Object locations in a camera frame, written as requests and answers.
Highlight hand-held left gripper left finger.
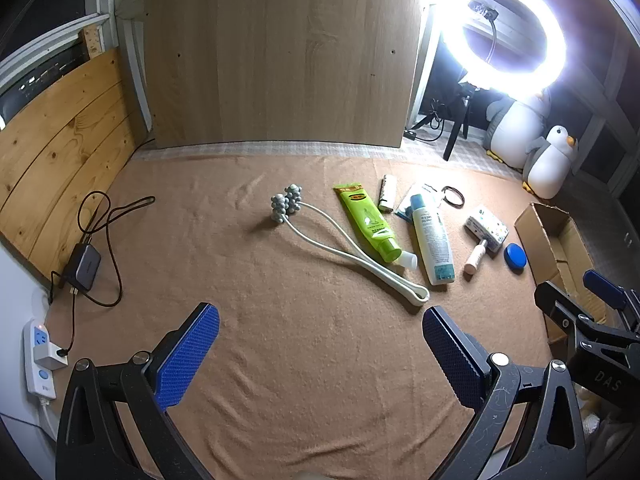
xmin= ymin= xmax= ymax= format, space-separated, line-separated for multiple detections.
xmin=56 ymin=302 xmax=221 ymax=480

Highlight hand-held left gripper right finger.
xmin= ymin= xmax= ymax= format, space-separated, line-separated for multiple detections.
xmin=422 ymin=305 xmax=588 ymax=480

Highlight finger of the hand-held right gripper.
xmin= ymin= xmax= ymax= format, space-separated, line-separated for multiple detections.
xmin=582 ymin=270 xmax=640 ymax=331
xmin=534 ymin=281 xmax=608 ymax=341

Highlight brown cardboard box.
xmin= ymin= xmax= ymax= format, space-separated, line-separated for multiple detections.
xmin=514 ymin=202 xmax=608 ymax=343

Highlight blue round tin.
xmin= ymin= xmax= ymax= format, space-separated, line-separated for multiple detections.
xmin=504 ymin=242 xmax=530 ymax=273

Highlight green hand cream tube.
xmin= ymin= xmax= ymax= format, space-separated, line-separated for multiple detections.
xmin=333 ymin=183 xmax=418 ymax=272

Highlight grey ball massage roller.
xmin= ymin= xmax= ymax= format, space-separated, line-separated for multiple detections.
xmin=269 ymin=184 xmax=431 ymax=307

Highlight person's right hand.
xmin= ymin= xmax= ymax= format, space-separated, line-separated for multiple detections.
xmin=575 ymin=389 xmax=640 ymax=461

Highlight beige cosmetic tube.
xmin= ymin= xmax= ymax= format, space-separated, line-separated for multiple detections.
xmin=463 ymin=239 xmax=488 ymax=276

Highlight white bottle teal cap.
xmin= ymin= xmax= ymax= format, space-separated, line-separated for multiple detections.
xmin=409 ymin=193 xmax=456 ymax=286

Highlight small patterned white box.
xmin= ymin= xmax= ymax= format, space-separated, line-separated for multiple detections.
xmin=464 ymin=205 xmax=510 ymax=253

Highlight small penguin plush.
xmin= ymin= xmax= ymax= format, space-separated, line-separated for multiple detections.
xmin=522 ymin=125 xmax=581 ymax=200

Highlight dark power adapter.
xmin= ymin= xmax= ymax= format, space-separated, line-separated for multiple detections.
xmin=60 ymin=242 xmax=102 ymax=291

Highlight white charger plug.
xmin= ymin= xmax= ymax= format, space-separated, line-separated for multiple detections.
xmin=34 ymin=342 xmax=69 ymax=372

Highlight blue white plastic packet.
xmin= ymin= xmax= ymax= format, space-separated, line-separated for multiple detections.
xmin=394 ymin=182 xmax=443 ymax=221

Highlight white power strip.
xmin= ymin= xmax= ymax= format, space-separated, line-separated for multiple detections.
xmin=23 ymin=318 xmax=57 ymax=401

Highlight small white striped tube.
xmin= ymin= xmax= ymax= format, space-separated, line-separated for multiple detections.
xmin=378 ymin=174 xmax=397 ymax=212

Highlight large penguin plush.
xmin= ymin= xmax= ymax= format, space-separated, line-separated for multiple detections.
xmin=482 ymin=85 xmax=553 ymax=168

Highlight black tripod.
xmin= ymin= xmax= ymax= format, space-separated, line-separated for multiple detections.
xmin=410 ymin=80 xmax=481 ymax=161

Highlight pine wood board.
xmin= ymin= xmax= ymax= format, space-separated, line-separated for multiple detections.
xmin=0 ymin=47 xmax=151 ymax=281

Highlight light wood panel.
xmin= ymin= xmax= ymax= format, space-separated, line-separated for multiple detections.
xmin=142 ymin=0 xmax=426 ymax=150

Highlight perforated wooden strip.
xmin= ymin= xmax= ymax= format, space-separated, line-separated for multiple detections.
xmin=81 ymin=22 xmax=104 ymax=56

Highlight black cable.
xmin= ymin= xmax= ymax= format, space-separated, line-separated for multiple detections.
xmin=50 ymin=191 xmax=156 ymax=361

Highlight ring light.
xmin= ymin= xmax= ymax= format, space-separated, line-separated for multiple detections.
xmin=440 ymin=0 xmax=568 ymax=96

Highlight white window frame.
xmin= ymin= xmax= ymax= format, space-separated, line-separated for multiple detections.
xmin=0 ymin=10 xmax=151 ymax=133

